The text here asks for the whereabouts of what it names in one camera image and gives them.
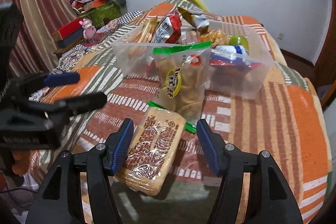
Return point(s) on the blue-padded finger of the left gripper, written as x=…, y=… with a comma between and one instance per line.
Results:
x=55, y=79

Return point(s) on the yellow foam tube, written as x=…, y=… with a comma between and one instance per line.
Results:
x=194, y=1

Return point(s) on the clear pack of buns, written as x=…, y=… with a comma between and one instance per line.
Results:
x=144, y=36

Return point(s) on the pink plush toy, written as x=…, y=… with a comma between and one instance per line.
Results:
x=89, y=31

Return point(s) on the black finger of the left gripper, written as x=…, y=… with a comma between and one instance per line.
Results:
x=70, y=106

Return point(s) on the blue white snack bag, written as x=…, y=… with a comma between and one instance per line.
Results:
x=235, y=57

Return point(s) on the green-zip bag of crackers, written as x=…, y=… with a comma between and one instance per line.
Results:
x=182, y=72

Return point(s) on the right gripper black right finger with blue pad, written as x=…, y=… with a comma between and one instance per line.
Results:
x=270, y=199

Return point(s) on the small orange yellow snack pack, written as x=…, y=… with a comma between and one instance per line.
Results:
x=198, y=21

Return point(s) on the red striped curtain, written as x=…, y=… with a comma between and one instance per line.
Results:
x=35, y=47

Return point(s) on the pile of clutter with green box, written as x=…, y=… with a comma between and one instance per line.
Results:
x=100, y=12

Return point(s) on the gold-striped clear bread pack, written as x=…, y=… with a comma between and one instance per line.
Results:
x=216, y=37

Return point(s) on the red white snack packet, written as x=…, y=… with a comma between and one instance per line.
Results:
x=168, y=30

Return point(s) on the green jelly cup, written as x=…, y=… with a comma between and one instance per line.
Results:
x=238, y=40

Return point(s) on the brown printed bread loaf pack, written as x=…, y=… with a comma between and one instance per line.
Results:
x=152, y=151

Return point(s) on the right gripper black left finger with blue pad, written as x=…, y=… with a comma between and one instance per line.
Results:
x=59, y=197

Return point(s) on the red and black box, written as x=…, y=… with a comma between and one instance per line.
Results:
x=68, y=34

